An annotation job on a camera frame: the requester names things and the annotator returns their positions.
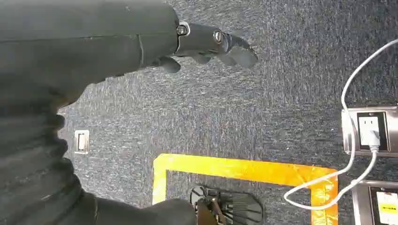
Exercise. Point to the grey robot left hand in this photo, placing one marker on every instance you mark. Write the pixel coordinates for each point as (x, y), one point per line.
(77, 40)

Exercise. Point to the small metal floor plate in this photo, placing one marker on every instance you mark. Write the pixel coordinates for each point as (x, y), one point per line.
(81, 142)

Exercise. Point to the ribbed grey left arm sleeve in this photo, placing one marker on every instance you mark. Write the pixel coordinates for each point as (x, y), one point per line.
(28, 155)

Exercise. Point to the yellow floor tape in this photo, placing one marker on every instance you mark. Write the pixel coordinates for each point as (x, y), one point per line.
(236, 169)

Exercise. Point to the black robot foot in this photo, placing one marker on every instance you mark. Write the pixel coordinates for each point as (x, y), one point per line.
(242, 208)

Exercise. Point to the steel floor socket box labelled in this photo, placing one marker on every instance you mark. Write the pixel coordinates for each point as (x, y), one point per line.
(362, 205)

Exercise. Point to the white and yellow label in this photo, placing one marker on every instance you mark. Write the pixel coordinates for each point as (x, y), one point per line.
(387, 208)

